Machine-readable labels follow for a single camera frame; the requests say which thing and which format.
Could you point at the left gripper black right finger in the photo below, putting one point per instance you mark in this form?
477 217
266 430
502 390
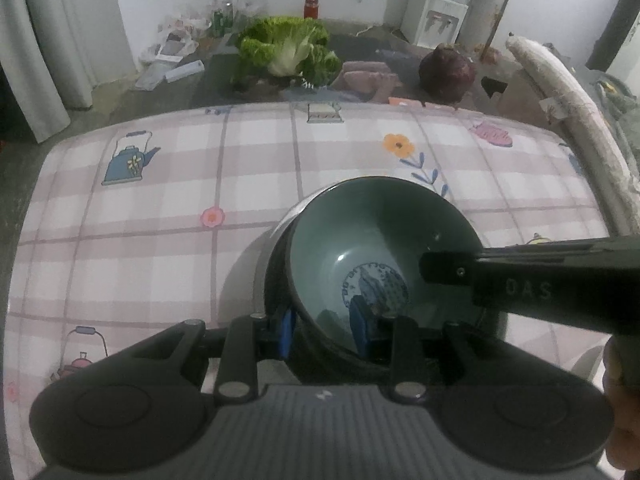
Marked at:
421 363

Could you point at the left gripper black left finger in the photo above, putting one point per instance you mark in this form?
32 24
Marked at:
184 350

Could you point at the green ceramic bowl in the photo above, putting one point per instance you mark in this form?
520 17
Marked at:
353 256

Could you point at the stainless steel bowl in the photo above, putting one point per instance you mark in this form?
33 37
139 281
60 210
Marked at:
309 347

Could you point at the person's right hand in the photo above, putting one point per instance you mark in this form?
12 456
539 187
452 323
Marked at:
622 449

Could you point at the rolled white mat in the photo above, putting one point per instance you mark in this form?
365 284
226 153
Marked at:
602 158

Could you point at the pink plaid tablecloth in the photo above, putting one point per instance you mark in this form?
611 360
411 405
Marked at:
138 226

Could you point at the red cabbage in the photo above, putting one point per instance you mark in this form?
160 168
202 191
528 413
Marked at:
446 74

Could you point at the green lettuce head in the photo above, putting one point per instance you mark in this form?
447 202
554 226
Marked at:
287 48

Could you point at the white water dispenser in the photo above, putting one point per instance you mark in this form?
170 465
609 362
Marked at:
429 23

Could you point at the white plastic bags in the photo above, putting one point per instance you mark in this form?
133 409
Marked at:
176 38

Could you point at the beige rolled paper column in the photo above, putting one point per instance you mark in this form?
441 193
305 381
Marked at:
481 24

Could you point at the red jar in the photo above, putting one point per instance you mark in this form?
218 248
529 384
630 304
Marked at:
311 9

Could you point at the grey curtain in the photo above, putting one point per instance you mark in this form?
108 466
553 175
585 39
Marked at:
55 52

